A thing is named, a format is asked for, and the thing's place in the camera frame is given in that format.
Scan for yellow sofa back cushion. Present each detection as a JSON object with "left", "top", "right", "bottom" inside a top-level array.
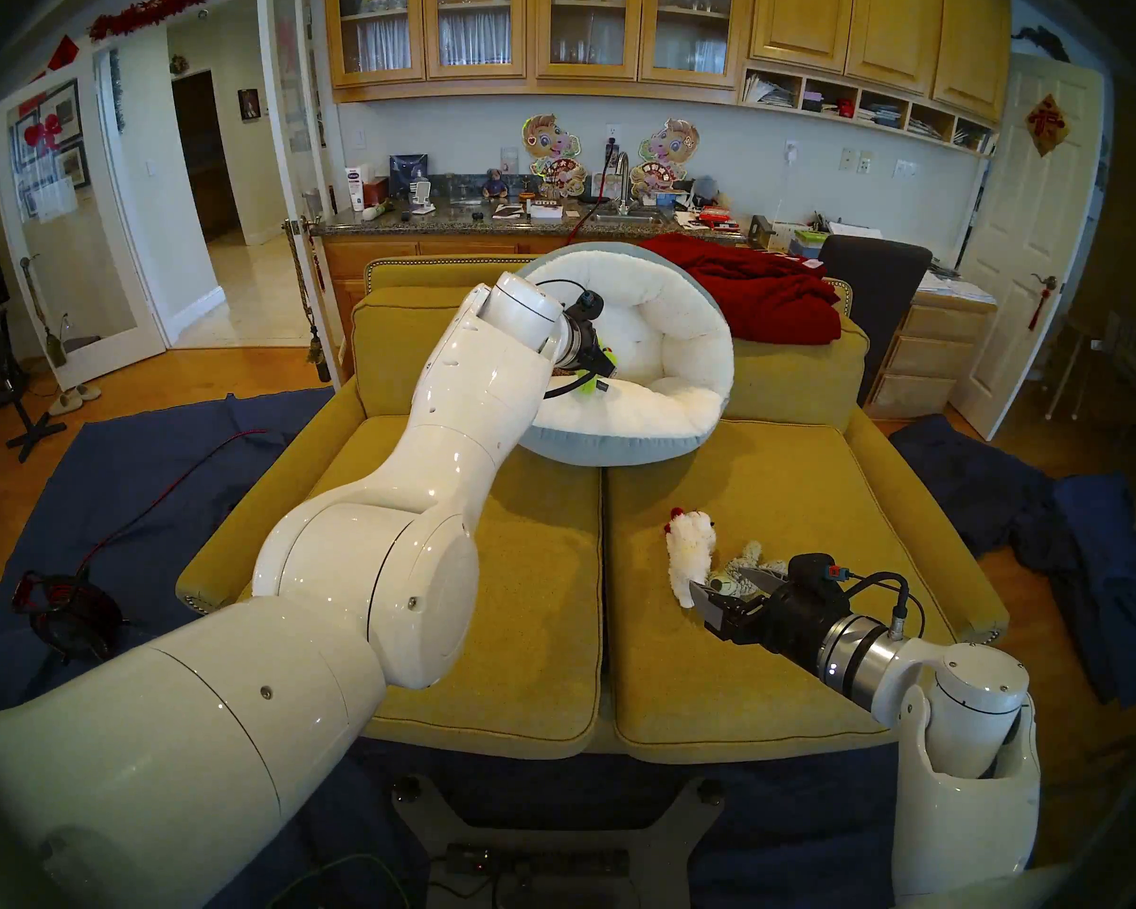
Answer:
[
  {"left": 352, "top": 287, "right": 479, "bottom": 420},
  {"left": 719, "top": 315, "right": 870, "bottom": 435}
]

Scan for white grey round dog bed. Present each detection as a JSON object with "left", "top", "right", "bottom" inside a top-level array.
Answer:
[{"left": 516, "top": 241, "right": 737, "bottom": 468}]

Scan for white panel door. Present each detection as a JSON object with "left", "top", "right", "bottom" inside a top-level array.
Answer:
[{"left": 950, "top": 53, "right": 1107, "bottom": 441}]

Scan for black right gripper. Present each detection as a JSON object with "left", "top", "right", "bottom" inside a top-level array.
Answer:
[{"left": 689, "top": 552, "right": 862, "bottom": 676}]

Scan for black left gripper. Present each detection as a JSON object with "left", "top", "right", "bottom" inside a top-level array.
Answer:
[{"left": 573, "top": 290, "right": 618, "bottom": 378}]

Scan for dark grey office chair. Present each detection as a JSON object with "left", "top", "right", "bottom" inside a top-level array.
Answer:
[{"left": 819, "top": 235, "right": 933, "bottom": 406}]

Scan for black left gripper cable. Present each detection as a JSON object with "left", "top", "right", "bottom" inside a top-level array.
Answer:
[{"left": 535, "top": 278, "right": 599, "bottom": 401}]

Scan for yellow fabric sofa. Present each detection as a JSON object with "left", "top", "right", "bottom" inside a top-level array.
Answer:
[{"left": 176, "top": 254, "right": 1009, "bottom": 766}]

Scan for cartoon child wall cutout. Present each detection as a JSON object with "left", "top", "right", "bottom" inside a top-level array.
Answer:
[
  {"left": 630, "top": 118, "right": 700, "bottom": 198},
  {"left": 521, "top": 114, "right": 588, "bottom": 198}
]

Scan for granite counter wooden base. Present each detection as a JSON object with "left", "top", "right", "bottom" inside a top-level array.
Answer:
[{"left": 311, "top": 195, "right": 768, "bottom": 378}]

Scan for beige grey plush toy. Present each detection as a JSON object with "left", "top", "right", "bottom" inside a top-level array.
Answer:
[{"left": 710, "top": 541, "right": 789, "bottom": 597}]

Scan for wooden cubby shelf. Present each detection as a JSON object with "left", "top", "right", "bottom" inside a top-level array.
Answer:
[{"left": 738, "top": 62, "right": 997, "bottom": 157}]

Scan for black wall ornament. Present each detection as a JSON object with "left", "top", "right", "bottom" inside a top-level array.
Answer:
[{"left": 1011, "top": 27, "right": 1071, "bottom": 62}]

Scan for white open glass door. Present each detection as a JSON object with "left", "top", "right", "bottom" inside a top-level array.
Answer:
[{"left": 257, "top": 0, "right": 342, "bottom": 387}]

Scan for navy floor blanket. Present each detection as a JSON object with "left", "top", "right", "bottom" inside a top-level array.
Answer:
[{"left": 0, "top": 391, "right": 1023, "bottom": 909}]

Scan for brown rope with tassel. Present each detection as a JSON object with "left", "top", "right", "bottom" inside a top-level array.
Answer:
[{"left": 284, "top": 218, "right": 332, "bottom": 383}]

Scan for white fluffy plush toy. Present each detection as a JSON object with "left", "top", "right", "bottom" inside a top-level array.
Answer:
[{"left": 664, "top": 508, "right": 718, "bottom": 609}]

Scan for wooden wall cabinets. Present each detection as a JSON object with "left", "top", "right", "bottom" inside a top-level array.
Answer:
[{"left": 324, "top": 0, "right": 1012, "bottom": 127}]

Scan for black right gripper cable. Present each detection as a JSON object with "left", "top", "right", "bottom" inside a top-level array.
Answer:
[{"left": 838, "top": 566, "right": 927, "bottom": 643}]

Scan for black floor stand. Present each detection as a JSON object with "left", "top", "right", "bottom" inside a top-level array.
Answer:
[{"left": 0, "top": 311, "right": 67, "bottom": 463}]

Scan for white glass french door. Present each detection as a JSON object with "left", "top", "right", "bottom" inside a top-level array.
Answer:
[{"left": 0, "top": 60, "right": 167, "bottom": 390}]

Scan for thin green cable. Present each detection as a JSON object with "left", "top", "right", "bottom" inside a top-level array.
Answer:
[{"left": 265, "top": 855, "right": 408, "bottom": 909}]

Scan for red tinsel garland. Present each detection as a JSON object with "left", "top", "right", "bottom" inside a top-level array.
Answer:
[{"left": 88, "top": 0, "right": 257, "bottom": 42}]

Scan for red diamond door ornament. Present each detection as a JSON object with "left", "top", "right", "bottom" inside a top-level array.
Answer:
[{"left": 1024, "top": 95, "right": 1071, "bottom": 157}]

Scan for blue crumpled cloth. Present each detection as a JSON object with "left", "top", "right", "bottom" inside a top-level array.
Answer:
[{"left": 1008, "top": 472, "right": 1136, "bottom": 709}]

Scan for long handled brush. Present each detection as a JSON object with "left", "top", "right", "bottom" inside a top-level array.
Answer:
[{"left": 19, "top": 254, "right": 69, "bottom": 368}]

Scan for red black cable reel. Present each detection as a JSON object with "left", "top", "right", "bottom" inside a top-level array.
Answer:
[{"left": 11, "top": 568, "right": 124, "bottom": 662}]

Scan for paper stack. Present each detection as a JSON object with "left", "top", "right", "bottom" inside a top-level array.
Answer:
[{"left": 918, "top": 271, "right": 997, "bottom": 304}]

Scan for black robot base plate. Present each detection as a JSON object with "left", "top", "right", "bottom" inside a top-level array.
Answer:
[{"left": 393, "top": 775, "right": 725, "bottom": 909}]

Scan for dark navy crumpled cloth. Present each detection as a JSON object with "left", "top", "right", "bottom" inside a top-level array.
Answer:
[{"left": 888, "top": 415, "right": 1061, "bottom": 562}]

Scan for green cactus plush toy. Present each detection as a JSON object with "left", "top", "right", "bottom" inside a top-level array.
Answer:
[{"left": 573, "top": 347, "right": 618, "bottom": 399}]

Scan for red blanket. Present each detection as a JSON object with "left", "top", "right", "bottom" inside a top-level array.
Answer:
[{"left": 639, "top": 234, "right": 843, "bottom": 346}]

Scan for yellow sofa seat cushion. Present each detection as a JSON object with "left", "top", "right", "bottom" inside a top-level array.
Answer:
[
  {"left": 603, "top": 419, "right": 910, "bottom": 764},
  {"left": 246, "top": 415, "right": 605, "bottom": 761}
]

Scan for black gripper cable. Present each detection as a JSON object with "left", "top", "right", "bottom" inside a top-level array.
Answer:
[
  {"left": 838, "top": 566, "right": 927, "bottom": 643},
  {"left": 535, "top": 278, "right": 599, "bottom": 401}
]

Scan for thin red cable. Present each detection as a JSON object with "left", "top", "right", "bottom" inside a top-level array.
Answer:
[{"left": 76, "top": 429, "right": 271, "bottom": 577}]

